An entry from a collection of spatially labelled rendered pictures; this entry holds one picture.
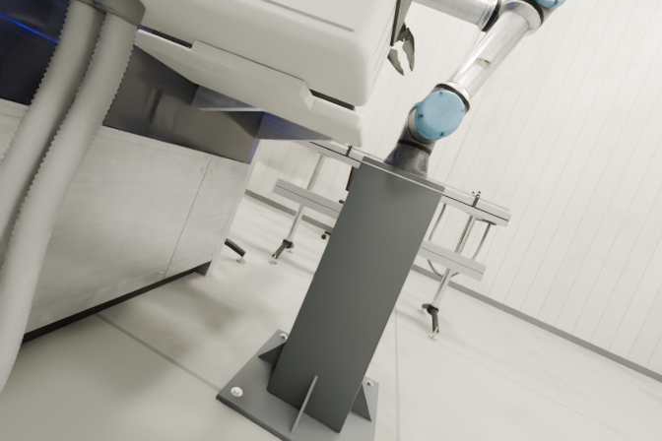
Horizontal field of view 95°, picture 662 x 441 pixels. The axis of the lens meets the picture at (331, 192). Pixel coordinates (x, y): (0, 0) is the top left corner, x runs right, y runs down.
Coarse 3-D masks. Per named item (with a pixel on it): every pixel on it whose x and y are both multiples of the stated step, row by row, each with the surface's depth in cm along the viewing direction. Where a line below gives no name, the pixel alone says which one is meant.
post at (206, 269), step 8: (256, 152) 149; (256, 160) 154; (248, 176) 152; (240, 192) 151; (240, 200) 154; (232, 208) 150; (232, 216) 153; (224, 232) 151; (224, 240) 155; (216, 256) 153; (208, 264) 151; (200, 272) 151; (208, 272) 152
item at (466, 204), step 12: (300, 144) 223; (312, 144) 222; (324, 144) 221; (336, 156) 219; (348, 156) 217; (360, 156) 217; (372, 156) 218; (432, 180) 212; (444, 192) 209; (468, 192) 209; (480, 192) 204; (456, 204) 207; (468, 204) 206; (480, 204) 205; (492, 204) 207; (480, 216) 205; (492, 216) 204; (504, 216) 203
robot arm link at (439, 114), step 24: (528, 0) 77; (552, 0) 76; (504, 24) 80; (528, 24) 79; (480, 48) 81; (504, 48) 80; (456, 72) 82; (480, 72) 80; (432, 96) 78; (456, 96) 77; (432, 120) 79; (456, 120) 78
